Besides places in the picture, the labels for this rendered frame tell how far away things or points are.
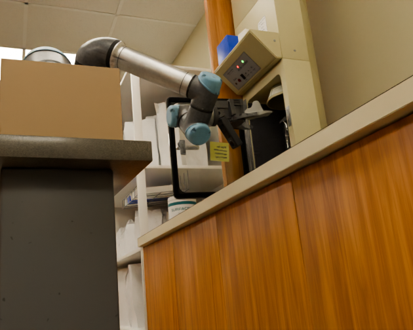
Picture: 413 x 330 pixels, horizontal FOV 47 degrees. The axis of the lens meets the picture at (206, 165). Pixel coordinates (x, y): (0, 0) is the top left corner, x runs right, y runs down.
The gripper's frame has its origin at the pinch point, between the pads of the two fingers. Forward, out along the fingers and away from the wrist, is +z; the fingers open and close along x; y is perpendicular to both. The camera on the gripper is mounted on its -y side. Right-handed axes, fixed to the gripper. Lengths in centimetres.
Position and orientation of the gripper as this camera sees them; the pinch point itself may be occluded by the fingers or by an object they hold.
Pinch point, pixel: (263, 121)
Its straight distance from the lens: 172.2
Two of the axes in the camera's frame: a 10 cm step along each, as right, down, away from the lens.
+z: 9.2, -0.4, 3.9
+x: -3.6, 2.8, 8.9
